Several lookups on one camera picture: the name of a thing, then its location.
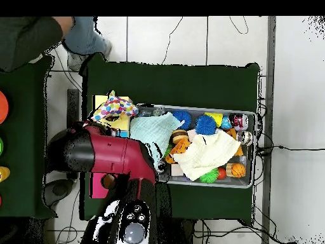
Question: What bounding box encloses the polka-dot cloth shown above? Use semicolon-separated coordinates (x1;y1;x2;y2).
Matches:
90;90;140;122

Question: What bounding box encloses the wooden three-hole box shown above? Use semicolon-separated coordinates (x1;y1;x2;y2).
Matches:
90;95;133;200

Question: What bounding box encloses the shallow mesh bin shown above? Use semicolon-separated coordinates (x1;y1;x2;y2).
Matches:
134;103;257;189

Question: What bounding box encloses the mint green waffle cloth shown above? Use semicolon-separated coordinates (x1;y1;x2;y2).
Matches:
129;111;185;168

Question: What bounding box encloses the toy burger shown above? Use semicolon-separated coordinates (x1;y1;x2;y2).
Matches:
171;129;189;145

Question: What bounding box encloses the blue spiky ball with eyes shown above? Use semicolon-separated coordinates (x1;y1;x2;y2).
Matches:
194;114;217;135

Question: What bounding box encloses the cream waffle cloth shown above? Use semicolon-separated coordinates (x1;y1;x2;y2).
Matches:
171;129;242;181

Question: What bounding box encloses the dark green table cloth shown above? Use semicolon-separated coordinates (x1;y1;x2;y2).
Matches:
79;52;261;226

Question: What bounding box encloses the yellow foam wedge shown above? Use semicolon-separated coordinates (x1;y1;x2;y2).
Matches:
204;112;224;128

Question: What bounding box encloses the green spiky ball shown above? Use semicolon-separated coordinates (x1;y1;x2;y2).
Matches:
199;168;220;184

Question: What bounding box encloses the crushed soda can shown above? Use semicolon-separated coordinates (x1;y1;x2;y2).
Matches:
228;113;249;132

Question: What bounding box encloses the orange toy basketball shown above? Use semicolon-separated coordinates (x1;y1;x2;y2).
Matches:
225;163;247;179

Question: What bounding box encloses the black upright bar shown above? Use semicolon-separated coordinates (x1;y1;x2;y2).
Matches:
66;88;80;179

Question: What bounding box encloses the dark green side table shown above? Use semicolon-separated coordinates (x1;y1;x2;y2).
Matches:
0;55;58;220

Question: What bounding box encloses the orange round object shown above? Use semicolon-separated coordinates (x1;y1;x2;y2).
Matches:
0;90;10;125

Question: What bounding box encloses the yellow round object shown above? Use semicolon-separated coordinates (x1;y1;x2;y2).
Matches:
0;166;11;183

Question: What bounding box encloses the person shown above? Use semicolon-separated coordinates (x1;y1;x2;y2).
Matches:
0;16;113;74

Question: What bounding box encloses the black floor cable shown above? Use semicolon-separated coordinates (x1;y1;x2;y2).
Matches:
256;145;325;156

